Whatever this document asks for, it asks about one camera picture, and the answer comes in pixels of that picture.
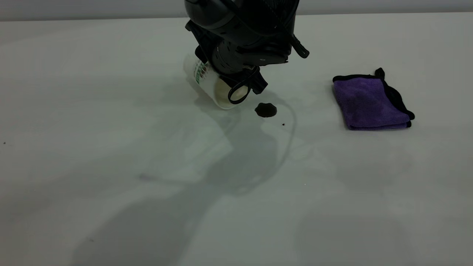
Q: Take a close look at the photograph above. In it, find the purple cloth with black trim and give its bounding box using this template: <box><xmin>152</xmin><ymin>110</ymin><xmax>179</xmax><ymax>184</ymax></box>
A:
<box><xmin>332</xmin><ymin>68</ymin><xmax>415</xmax><ymax>131</ymax></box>

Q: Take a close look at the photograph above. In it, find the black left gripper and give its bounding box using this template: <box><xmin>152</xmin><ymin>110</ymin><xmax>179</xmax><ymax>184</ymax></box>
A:
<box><xmin>186</xmin><ymin>20</ymin><xmax>292</xmax><ymax>95</ymax></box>

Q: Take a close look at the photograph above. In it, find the white paper coffee cup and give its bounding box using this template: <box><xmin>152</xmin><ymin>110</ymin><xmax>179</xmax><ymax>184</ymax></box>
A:
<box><xmin>184</xmin><ymin>55</ymin><xmax>252</xmax><ymax>110</ymax></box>

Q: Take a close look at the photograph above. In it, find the dark coffee spill puddle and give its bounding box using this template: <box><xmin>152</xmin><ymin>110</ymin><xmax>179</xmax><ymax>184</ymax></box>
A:
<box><xmin>255</xmin><ymin>103</ymin><xmax>278</xmax><ymax>118</ymax></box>

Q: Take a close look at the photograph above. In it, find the black looped cable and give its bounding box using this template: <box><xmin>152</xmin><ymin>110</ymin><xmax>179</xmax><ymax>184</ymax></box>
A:
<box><xmin>228</xmin><ymin>66</ymin><xmax>260</xmax><ymax>105</ymax></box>

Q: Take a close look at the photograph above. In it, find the black cable connector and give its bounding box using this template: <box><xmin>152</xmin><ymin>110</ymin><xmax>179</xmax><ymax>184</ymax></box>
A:
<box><xmin>290</xmin><ymin>34</ymin><xmax>310</xmax><ymax>59</ymax></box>

